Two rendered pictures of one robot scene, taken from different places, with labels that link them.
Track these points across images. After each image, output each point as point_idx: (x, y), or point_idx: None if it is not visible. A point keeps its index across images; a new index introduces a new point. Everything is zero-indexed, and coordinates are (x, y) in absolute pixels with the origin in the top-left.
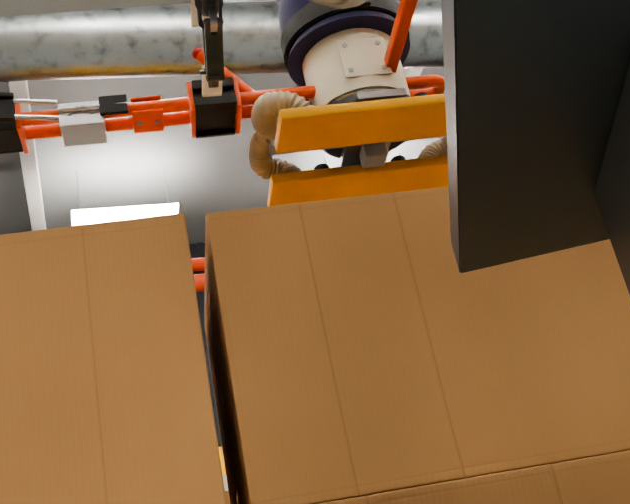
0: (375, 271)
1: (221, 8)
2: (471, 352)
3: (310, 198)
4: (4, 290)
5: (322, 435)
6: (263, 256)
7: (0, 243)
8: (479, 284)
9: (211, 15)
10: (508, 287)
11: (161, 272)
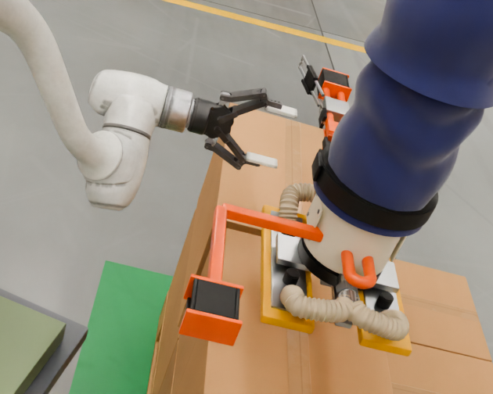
0: None
1: (218, 136)
2: (181, 389)
3: None
4: (214, 188)
5: (182, 342)
6: (208, 265)
7: (220, 170)
8: (190, 376)
9: (206, 139)
10: (188, 392)
11: (207, 233)
